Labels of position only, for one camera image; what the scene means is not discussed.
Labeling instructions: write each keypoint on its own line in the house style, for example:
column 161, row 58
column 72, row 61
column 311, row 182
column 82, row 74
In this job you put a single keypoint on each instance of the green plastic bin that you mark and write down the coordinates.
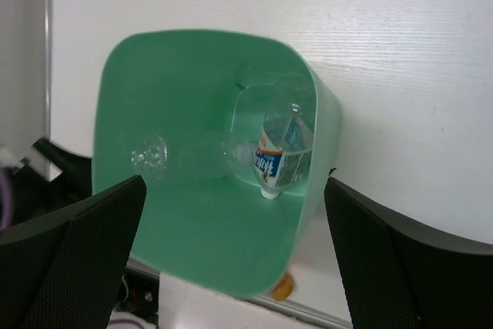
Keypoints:
column 221, row 234

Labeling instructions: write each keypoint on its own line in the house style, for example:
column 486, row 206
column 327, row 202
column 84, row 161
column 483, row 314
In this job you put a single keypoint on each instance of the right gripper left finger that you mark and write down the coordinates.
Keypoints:
column 64, row 268

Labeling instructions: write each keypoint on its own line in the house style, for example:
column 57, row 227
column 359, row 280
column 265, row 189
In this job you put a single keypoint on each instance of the orange juice bottle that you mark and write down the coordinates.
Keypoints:
column 284, row 288

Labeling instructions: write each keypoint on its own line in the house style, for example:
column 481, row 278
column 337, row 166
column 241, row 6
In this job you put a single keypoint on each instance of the clear plastic bottle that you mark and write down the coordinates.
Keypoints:
column 190, row 157

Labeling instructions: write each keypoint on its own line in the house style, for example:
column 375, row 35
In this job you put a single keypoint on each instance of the white label water bottle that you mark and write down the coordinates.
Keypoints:
column 282, row 158

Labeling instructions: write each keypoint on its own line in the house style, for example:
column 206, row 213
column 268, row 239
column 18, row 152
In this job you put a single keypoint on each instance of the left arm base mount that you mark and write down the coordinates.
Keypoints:
column 137, row 303

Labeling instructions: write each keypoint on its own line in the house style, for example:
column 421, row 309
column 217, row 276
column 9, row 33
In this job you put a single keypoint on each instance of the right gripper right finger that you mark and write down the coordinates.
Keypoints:
column 400, row 273

